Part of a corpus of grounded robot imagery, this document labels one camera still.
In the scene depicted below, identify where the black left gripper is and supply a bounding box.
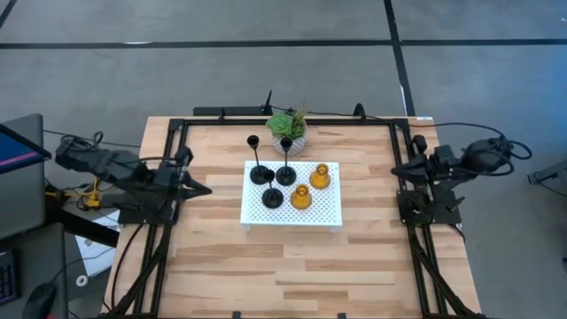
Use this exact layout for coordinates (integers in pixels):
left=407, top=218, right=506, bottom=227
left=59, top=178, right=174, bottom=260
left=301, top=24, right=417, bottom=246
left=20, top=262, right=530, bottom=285
left=152, top=161, right=213, bottom=201

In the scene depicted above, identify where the black keyboard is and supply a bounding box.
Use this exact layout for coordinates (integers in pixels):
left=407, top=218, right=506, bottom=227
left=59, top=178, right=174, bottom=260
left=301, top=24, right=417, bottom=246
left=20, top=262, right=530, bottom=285
left=0, top=249, right=22, bottom=307

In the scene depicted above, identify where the grey laptop computer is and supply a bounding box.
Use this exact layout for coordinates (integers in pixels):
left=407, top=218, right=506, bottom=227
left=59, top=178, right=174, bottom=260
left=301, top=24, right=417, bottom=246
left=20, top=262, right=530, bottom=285
left=0, top=113, right=53, bottom=243

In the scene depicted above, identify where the amber glass candle holder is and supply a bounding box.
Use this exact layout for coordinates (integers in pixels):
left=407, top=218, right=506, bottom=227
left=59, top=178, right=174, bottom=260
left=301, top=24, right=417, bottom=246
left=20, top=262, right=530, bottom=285
left=290, top=183, right=314, bottom=211
left=308, top=162, right=332, bottom=191

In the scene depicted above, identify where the dark side desk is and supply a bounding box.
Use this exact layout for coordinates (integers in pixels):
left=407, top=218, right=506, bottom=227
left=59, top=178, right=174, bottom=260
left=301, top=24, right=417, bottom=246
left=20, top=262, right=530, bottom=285
left=0, top=221, right=70, bottom=319

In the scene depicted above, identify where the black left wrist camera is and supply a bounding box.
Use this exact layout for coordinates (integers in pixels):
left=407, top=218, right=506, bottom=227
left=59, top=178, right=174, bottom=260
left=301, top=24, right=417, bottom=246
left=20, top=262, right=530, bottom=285
left=174, top=145, right=195, bottom=167

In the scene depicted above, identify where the white paper sheet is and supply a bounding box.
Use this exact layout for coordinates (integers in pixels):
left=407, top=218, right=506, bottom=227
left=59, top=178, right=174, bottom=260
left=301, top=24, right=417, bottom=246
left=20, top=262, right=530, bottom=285
left=74, top=209, right=121, bottom=278

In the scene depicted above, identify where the triangle patterned plant pot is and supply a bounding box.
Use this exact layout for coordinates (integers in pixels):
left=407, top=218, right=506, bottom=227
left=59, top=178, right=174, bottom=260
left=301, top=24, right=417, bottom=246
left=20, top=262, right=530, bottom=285
left=270, top=134, right=308, bottom=158

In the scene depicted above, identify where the green succulent plant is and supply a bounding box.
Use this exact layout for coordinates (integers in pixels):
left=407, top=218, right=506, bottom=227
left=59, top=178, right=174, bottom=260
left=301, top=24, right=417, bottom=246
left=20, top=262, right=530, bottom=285
left=265, top=102, right=308, bottom=141

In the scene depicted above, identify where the black metal candlestick holder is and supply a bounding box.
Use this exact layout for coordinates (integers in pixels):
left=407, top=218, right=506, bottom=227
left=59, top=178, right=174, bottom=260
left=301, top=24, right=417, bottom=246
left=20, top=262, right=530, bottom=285
left=260, top=168, right=285, bottom=210
left=275, top=136, right=299, bottom=188
left=245, top=134, right=270, bottom=186

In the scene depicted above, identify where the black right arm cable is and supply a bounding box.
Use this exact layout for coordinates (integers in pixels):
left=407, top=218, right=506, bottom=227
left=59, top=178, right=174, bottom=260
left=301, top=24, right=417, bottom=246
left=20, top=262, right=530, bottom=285
left=460, top=136, right=533, bottom=177

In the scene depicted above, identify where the black computer mouse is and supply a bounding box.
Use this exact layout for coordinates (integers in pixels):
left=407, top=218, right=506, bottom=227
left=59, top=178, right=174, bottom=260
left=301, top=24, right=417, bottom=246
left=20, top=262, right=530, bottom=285
left=21, top=282, right=58, bottom=319

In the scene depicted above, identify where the black metal table frame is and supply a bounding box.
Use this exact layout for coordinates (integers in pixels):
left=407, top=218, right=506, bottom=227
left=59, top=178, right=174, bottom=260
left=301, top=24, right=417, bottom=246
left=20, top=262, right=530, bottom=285
left=99, top=115, right=488, bottom=319

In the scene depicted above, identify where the white perforated metal shelf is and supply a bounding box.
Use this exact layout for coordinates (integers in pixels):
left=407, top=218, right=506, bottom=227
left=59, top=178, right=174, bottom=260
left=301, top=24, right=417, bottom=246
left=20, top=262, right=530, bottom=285
left=239, top=159, right=344, bottom=234

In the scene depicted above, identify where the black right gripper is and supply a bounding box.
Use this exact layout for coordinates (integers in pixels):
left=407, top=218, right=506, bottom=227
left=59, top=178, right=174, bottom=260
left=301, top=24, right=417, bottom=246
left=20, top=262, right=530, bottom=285
left=391, top=144, right=460, bottom=187

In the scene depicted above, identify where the yellow clamp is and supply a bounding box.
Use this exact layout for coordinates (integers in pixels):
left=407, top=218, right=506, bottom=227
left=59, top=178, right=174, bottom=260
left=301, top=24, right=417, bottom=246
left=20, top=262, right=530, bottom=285
left=43, top=175, right=102, bottom=210

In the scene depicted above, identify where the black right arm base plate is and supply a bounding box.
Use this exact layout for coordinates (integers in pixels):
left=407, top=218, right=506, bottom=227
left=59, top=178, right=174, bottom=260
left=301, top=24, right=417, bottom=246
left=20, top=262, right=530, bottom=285
left=396, top=188, right=462, bottom=226

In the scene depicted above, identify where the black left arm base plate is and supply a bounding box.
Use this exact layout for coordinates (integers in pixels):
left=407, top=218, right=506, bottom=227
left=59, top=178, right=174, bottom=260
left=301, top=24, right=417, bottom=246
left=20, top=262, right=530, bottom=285
left=116, top=198, right=179, bottom=226

